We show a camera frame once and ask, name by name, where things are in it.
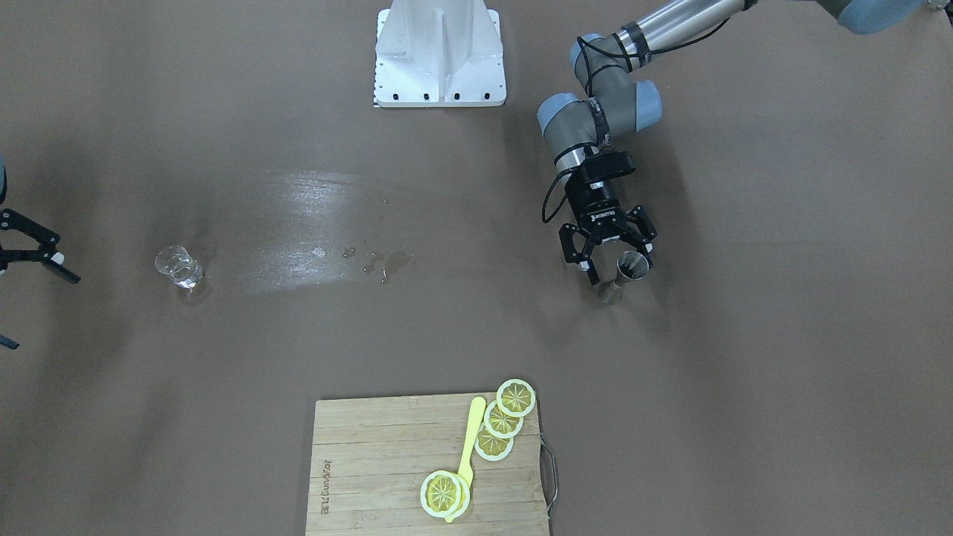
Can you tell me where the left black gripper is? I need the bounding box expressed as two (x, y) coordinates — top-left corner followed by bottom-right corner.
(558, 173), (657, 286)

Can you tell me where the steel double jigger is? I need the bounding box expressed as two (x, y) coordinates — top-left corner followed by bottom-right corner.
(598, 250), (650, 305)

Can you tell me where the clear glass cup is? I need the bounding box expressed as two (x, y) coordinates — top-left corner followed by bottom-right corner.
(154, 246), (205, 290)

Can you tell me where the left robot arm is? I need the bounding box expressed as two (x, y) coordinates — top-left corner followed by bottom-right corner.
(537, 1), (753, 286)

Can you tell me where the lemon slice end of row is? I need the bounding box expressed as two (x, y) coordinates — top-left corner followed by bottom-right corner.
(496, 379), (537, 418)

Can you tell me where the lemon slice middle of row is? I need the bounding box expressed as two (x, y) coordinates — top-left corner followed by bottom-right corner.
(483, 401), (524, 440)

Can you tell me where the lemon slice on knife tip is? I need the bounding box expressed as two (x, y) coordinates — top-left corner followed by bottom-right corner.
(419, 470), (472, 523)

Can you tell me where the wooden cutting board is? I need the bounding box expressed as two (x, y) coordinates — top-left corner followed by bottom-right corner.
(305, 393), (551, 535)

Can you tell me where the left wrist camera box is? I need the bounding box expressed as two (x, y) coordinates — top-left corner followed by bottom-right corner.
(567, 150), (636, 188)

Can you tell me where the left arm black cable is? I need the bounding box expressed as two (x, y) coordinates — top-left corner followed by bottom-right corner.
(541, 173), (578, 225)

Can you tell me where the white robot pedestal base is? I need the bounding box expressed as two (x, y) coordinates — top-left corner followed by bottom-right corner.
(372, 1), (507, 109)

